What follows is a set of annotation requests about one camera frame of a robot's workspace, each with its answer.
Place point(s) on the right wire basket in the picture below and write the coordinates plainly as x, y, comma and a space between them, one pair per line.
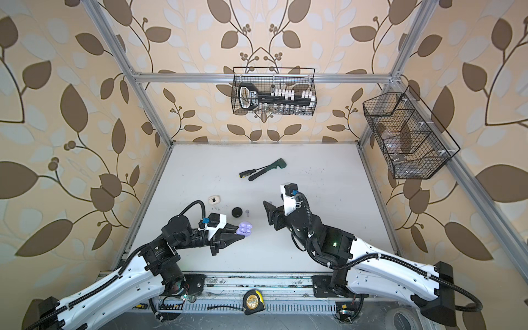
414, 145

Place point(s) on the yellow black tape measure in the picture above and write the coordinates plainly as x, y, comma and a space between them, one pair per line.
253, 302

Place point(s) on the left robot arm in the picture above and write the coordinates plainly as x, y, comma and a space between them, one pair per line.
148, 272

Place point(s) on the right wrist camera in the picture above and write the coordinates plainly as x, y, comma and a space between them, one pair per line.
288, 192

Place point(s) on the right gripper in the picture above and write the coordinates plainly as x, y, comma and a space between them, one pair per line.
276, 214

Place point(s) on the black yellow screwdriver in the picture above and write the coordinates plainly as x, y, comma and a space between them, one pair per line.
248, 173

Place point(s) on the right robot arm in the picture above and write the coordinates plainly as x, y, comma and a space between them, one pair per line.
360, 269

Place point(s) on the black socket tool set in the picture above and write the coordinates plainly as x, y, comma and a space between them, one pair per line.
251, 97

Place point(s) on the grey tape roll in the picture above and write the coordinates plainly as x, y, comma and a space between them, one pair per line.
401, 319

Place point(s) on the wire basket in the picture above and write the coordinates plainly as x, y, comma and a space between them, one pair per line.
414, 145
297, 78

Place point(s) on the green pipe wrench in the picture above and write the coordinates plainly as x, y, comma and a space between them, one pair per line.
279, 164

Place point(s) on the cream earbud charging case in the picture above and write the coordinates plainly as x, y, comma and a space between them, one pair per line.
214, 200

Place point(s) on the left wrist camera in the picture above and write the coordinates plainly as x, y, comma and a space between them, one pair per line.
212, 224

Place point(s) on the purple round charging case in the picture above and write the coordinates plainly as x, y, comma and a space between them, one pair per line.
244, 229

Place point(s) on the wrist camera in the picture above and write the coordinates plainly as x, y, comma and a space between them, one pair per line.
288, 192
212, 224

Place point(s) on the back wire basket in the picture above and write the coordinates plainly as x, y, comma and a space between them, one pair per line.
297, 78

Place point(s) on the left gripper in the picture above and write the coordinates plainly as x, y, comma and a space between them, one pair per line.
223, 241

